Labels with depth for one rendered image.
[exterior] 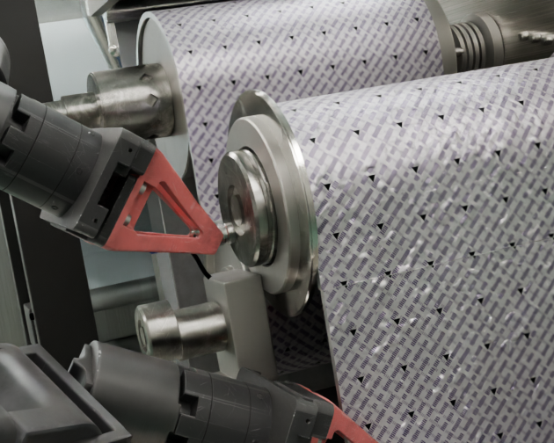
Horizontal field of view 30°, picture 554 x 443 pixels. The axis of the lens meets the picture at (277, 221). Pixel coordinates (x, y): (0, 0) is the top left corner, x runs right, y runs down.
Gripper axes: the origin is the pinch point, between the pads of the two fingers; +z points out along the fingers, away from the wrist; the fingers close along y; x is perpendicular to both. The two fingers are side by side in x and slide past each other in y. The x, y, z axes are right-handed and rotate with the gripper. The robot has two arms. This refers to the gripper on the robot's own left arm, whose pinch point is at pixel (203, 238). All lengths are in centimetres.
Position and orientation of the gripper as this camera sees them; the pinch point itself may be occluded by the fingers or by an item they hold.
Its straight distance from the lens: 67.0
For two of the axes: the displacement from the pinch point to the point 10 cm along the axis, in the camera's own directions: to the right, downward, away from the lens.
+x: 4.2, -9.0, 1.1
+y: 4.0, 0.7, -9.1
